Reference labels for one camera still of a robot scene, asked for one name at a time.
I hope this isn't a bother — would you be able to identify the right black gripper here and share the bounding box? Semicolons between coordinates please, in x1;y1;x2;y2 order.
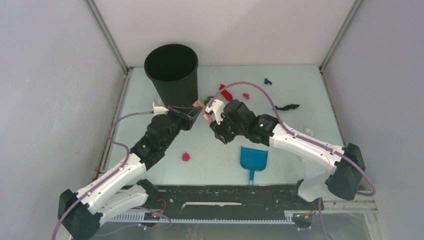
209;111;246;146

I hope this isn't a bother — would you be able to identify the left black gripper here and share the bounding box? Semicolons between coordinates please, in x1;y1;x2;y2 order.
161;105;203;150

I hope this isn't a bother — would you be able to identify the pink hand brush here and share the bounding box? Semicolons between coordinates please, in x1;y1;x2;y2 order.
193;99;214;125

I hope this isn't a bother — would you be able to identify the blue plastic dustpan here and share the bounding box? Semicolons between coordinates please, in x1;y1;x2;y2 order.
240;146;268;187

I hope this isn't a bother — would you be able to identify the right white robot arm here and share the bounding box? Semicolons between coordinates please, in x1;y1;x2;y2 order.
205;99;365;209

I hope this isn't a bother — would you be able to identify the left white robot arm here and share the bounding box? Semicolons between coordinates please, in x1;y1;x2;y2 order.
57;106;203;240

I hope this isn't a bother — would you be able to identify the green paper scrap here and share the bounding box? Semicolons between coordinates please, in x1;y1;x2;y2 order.
203;95;214;106

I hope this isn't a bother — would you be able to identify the red paper scrap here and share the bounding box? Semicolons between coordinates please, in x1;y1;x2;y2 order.
219;84;234;102

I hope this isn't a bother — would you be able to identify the magenta paper scrap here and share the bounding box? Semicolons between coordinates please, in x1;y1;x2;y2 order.
181;152;191;162

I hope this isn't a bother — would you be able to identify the black cylindrical waste bin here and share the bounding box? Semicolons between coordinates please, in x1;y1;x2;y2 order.
143;43;199;108

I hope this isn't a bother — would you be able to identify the dark blue paper scrap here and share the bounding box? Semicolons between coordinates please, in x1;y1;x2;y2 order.
264;78;273;86

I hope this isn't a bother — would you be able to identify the long black paper scrap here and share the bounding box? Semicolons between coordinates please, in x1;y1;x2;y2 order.
274;104;300;112

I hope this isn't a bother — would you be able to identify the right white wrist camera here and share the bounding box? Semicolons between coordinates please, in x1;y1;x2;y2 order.
205;99;225;125

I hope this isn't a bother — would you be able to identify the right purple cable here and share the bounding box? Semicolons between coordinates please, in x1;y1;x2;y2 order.
207;81;377;198

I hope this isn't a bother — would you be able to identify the purple cable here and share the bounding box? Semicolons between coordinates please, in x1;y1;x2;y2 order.
207;81;377;198
51;111;157;240

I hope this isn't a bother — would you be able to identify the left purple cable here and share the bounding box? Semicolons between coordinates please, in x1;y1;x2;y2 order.
51;111;157;240

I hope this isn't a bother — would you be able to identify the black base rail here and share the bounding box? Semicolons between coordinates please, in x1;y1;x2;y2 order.
119;183;319;222

